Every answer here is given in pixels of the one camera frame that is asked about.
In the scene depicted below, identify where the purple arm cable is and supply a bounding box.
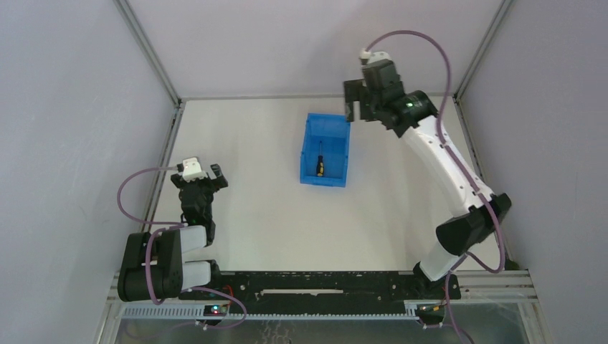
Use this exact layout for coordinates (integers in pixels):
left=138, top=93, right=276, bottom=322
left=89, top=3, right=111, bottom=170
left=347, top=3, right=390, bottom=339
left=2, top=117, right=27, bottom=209
left=363, top=30, right=506, bottom=344
left=117, top=166, right=248, bottom=330

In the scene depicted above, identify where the blue plastic bin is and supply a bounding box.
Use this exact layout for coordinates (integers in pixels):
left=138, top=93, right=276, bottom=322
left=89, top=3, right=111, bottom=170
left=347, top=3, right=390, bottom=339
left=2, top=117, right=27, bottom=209
left=300, top=113, right=351, bottom=187

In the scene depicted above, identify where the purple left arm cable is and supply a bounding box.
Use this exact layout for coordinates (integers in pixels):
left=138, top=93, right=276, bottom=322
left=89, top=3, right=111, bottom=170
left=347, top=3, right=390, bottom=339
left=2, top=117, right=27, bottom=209
left=117, top=166, right=248, bottom=330

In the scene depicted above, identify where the black yellow screwdriver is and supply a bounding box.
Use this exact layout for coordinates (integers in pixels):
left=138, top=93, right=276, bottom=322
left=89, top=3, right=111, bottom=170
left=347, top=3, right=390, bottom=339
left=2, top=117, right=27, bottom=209
left=315, top=141, right=324, bottom=177

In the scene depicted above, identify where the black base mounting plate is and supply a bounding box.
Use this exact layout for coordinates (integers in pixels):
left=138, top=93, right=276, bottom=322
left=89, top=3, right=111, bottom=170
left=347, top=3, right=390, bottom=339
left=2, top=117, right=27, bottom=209
left=180, top=271, right=461, bottom=312

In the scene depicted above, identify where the aluminium enclosure frame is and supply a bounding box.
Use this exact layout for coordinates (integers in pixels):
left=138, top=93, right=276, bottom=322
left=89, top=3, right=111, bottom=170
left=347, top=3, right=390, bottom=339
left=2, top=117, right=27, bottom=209
left=92, top=0, right=554, bottom=344

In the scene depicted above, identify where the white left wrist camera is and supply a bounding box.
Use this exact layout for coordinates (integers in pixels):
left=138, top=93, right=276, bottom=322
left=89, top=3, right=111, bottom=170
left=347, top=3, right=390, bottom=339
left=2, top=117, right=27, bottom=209
left=177, top=157, right=209, bottom=182

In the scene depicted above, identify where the grey slotted cable duct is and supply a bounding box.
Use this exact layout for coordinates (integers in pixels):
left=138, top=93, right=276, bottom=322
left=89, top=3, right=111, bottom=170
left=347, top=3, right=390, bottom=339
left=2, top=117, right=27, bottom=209
left=122, top=304, right=419, bottom=320

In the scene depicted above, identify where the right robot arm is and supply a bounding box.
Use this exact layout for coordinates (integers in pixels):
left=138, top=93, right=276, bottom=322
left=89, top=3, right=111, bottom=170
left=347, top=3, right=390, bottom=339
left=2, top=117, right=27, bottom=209
left=343, top=58, right=512, bottom=287

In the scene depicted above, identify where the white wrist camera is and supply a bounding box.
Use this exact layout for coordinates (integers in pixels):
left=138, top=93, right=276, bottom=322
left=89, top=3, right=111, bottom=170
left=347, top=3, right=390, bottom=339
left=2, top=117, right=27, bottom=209
left=358, top=49, right=392, bottom=67
left=177, top=157, right=209, bottom=182

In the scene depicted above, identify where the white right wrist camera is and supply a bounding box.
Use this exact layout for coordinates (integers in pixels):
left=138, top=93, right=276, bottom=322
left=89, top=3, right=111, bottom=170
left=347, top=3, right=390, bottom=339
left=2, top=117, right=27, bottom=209
left=358, top=49, right=392, bottom=67

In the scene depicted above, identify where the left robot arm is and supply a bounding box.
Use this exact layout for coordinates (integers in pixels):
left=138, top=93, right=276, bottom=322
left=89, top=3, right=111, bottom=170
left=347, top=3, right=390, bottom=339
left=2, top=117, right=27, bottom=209
left=117, top=158, right=229, bottom=305

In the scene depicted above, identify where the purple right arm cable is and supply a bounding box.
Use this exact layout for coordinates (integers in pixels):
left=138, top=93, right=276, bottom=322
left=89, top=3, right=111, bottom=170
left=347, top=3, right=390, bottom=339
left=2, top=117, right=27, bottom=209
left=363, top=30, right=506, bottom=344

